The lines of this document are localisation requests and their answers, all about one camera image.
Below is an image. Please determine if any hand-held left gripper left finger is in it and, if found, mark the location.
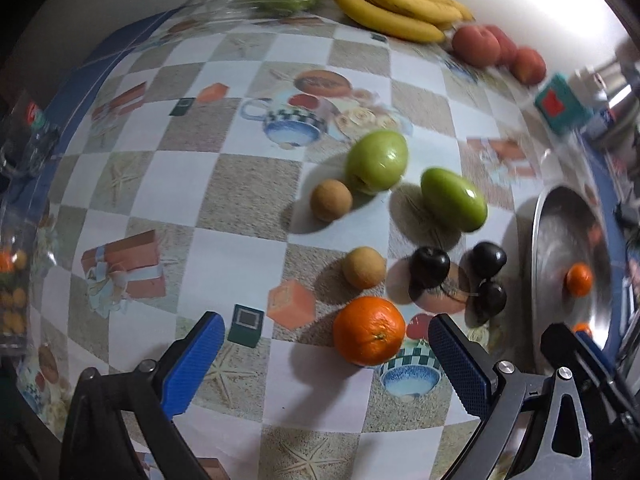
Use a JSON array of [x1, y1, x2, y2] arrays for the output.
[[60, 311, 226, 480]]

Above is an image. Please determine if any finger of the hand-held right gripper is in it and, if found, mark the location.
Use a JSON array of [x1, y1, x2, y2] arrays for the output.
[[541, 322, 640, 428]]

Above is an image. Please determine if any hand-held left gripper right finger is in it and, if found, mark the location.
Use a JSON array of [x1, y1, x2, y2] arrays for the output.
[[428, 312, 593, 480]]

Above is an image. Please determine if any black plum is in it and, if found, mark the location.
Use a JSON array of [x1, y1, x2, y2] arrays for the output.
[[409, 246, 451, 291], [470, 241, 508, 278], [474, 281, 507, 323]]

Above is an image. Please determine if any large orange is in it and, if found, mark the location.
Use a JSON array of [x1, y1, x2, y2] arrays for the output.
[[332, 296, 407, 367]]

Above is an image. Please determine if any steel basin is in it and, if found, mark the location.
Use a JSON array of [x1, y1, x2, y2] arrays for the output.
[[530, 185, 636, 376]]

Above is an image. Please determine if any green mango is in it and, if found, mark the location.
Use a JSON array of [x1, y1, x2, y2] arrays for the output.
[[420, 167, 488, 233]]

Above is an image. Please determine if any checkered printed tablecloth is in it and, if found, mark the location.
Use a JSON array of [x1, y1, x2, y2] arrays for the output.
[[20, 0, 626, 480]]

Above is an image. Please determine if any printed clear packet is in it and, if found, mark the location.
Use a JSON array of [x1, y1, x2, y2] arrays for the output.
[[0, 220, 46, 351]]

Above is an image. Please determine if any blue and white carton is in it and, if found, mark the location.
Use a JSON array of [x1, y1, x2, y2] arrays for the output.
[[585, 110, 616, 141]]

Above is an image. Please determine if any teal box with red label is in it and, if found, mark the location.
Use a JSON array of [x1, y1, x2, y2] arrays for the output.
[[534, 74, 591, 135]]

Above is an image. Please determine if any steel pot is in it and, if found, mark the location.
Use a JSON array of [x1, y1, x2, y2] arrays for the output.
[[597, 35, 640, 148]]

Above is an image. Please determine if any white plastic bottle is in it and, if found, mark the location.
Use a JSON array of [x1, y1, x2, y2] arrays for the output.
[[575, 62, 608, 91]]

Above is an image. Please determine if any clear plastic bag red label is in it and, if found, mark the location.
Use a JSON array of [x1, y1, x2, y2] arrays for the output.
[[0, 90, 63, 181]]

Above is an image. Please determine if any red peach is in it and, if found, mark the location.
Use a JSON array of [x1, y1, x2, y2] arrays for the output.
[[485, 24, 518, 66], [452, 25, 501, 68], [510, 46, 547, 85]]

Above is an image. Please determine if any yellow banana bunch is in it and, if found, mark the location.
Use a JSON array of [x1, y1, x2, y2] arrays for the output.
[[331, 0, 475, 44]]

